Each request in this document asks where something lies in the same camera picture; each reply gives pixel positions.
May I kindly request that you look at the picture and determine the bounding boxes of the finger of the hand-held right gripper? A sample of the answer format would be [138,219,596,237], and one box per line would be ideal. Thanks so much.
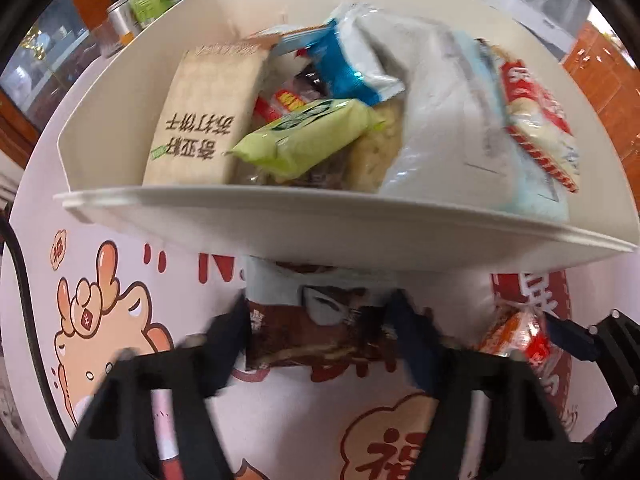
[542,312,602,362]

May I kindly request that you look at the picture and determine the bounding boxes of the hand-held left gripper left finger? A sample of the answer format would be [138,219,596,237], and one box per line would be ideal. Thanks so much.
[56,294,252,480]

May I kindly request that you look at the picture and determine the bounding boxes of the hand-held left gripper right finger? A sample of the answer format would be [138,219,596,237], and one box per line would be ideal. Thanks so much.
[384,289,598,480]

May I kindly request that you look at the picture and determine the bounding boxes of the white orange snack packet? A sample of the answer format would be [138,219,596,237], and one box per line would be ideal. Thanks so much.
[477,307,562,402]

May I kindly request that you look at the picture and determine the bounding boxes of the brown cake packet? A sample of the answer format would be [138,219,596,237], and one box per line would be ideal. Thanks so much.
[244,255,437,372]

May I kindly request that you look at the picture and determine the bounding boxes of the white plastic bin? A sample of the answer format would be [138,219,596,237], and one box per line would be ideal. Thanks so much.
[53,0,640,272]

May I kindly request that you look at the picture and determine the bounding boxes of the yellow-green snack packet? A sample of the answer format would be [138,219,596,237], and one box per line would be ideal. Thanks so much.
[225,98,387,179]

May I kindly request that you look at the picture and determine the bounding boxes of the pale blue snack packet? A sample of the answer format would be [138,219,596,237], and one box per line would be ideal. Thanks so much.
[375,9,572,222]

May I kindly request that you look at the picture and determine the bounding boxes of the red snack packet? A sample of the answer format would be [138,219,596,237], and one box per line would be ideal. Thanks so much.
[479,39,582,195]

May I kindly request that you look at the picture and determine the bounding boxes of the beige cracker packet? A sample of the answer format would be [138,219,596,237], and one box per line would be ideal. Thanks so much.
[142,49,269,187]

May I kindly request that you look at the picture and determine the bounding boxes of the blue white snack packet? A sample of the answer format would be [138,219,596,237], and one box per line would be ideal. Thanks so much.
[272,2,407,107]

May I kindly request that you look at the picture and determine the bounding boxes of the pink printed tablecloth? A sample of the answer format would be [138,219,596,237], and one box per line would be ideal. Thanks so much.
[0,167,617,480]

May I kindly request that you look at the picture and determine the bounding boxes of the clear cookie packet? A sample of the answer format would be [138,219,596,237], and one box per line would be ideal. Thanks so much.
[232,157,348,191]

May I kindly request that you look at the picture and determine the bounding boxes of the pale cracker packet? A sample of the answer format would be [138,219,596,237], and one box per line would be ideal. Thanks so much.
[344,101,406,194]

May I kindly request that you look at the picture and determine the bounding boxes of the orange wooden cabinets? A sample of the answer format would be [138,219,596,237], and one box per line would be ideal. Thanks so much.
[561,20,640,163]

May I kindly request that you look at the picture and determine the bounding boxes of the wooden glass-door cabinet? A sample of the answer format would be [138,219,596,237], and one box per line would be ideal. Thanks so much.
[0,0,113,163]

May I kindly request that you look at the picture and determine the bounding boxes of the green-label bottle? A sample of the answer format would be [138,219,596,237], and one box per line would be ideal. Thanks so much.
[127,0,177,27]

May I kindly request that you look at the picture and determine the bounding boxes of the black cable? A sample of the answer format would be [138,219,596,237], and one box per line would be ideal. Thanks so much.
[0,214,72,442]

